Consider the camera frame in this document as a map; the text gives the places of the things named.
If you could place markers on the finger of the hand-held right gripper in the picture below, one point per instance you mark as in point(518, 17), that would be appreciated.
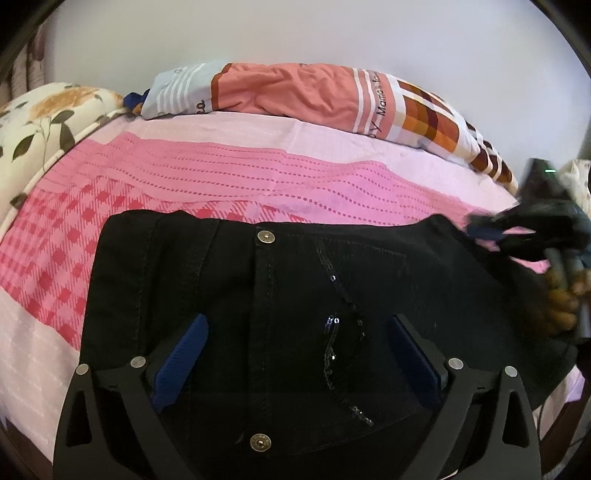
point(485, 224)
point(524, 247)

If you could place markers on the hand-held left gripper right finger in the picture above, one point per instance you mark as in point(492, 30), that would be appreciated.
point(414, 362)

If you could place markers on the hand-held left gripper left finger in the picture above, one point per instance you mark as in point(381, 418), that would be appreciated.
point(181, 357)

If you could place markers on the black pants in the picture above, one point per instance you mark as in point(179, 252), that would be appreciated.
point(300, 300)

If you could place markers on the person's right hand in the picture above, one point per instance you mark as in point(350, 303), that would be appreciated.
point(558, 304)

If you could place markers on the white cloth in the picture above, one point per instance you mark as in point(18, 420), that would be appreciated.
point(579, 177)

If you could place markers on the pink checked bedsheet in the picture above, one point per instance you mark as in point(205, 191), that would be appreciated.
point(184, 161)

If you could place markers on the orange patchwork quilt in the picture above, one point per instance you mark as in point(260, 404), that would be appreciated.
point(286, 92)

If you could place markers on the dark blue cloth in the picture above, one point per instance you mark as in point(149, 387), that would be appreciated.
point(135, 101)

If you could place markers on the floral cream pillow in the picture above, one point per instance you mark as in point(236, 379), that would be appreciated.
point(41, 120)

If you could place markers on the beige patterned curtain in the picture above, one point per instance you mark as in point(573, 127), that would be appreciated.
point(27, 64)

